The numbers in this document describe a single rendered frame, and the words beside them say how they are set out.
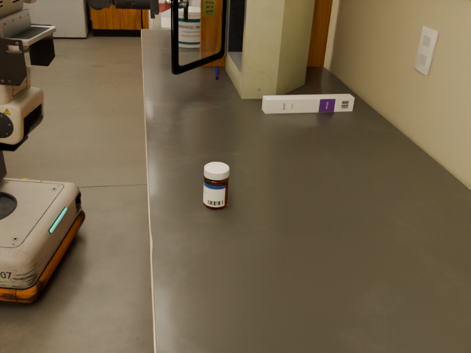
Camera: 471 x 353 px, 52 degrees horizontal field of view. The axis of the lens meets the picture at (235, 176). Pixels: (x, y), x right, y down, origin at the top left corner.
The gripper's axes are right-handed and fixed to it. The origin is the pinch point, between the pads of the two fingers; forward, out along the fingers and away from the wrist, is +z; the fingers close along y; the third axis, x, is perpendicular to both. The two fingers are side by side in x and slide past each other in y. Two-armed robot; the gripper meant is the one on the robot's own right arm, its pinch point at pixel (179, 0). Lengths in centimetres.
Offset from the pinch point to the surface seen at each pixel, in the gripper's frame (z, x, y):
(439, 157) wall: 61, -61, -27
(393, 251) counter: 30, -98, -26
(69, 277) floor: -47, 17, -120
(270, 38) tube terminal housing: 25.3, -18.6, -7.1
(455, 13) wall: 61, -52, 7
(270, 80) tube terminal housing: 26.7, -18.6, -20.1
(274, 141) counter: 20, -51, -26
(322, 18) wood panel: 55, 19, -8
